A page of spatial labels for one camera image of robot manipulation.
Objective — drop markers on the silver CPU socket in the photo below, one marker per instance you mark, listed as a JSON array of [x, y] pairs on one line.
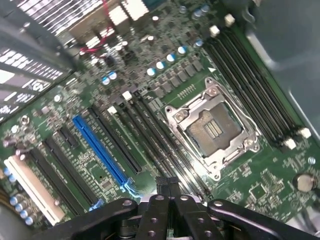
[[212, 127]]

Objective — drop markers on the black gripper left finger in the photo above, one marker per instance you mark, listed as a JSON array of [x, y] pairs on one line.
[[152, 220]]

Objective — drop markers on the short black expansion slot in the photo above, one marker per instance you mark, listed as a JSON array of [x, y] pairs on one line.
[[68, 137]]

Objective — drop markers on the blue expansion slot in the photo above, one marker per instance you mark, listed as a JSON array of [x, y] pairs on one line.
[[100, 150]]

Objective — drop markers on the green motherboard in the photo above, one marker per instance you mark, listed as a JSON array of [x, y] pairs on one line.
[[232, 185]]

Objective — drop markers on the blue-topped capacitor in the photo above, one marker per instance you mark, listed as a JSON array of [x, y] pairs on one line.
[[182, 50], [160, 65], [170, 58], [151, 72], [198, 43]]

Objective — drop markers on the grey metal PC case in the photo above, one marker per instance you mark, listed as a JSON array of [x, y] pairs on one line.
[[287, 37]]

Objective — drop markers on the metal socket locking lever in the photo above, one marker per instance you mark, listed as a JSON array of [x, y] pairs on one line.
[[240, 110], [186, 147]]

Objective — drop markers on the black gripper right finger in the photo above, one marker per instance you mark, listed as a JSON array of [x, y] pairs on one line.
[[192, 220]]

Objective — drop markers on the silver coin cell battery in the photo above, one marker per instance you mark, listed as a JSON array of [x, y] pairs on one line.
[[303, 182]]

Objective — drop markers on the black RAM slot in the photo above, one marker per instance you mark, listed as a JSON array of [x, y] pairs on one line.
[[140, 147], [257, 80], [240, 95], [250, 87], [265, 72], [150, 145], [160, 142], [170, 140]]

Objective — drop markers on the long black expansion slot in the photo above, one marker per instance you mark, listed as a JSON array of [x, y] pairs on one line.
[[115, 141], [70, 170], [55, 181]]

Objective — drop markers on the white expansion slot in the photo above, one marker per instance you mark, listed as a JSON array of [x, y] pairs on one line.
[[32, 188]]

